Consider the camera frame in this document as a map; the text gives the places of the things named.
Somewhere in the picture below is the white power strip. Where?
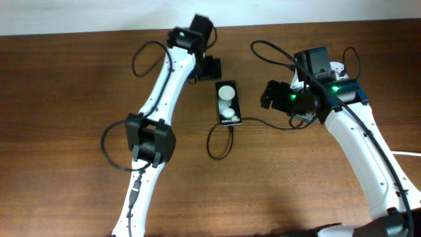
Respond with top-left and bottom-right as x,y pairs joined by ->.
330,61 -> 349,80

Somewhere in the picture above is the black charging cable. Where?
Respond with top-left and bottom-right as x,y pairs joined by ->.
206,46 -> 362,161

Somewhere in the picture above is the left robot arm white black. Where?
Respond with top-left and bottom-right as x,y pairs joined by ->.
111,14 -> 221,237

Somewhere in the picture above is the black smartphone with white circles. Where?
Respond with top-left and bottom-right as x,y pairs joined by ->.
215,80 -> 242,126

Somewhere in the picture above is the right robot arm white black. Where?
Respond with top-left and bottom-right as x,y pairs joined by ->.
260,47 -> 420,236

